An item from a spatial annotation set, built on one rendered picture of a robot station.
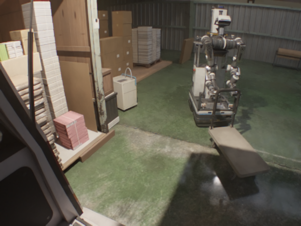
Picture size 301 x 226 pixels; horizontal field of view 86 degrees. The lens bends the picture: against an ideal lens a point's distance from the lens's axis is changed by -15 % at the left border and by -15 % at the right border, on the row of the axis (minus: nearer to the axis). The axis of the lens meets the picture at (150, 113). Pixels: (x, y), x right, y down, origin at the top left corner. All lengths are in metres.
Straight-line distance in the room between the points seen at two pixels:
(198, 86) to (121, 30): 2.95
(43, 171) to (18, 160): 0.11
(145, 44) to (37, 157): 5.30
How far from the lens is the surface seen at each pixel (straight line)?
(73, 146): 2.39
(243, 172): 2.03
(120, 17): 5.35
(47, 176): 0.84
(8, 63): 2.16
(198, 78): 3.14
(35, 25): 2.34
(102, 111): 2.51
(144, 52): 5.87
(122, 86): 3.11
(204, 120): 2.86
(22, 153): 0.77
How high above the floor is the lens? 1.52
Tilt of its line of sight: 28 degrees down
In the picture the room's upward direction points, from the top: straight up
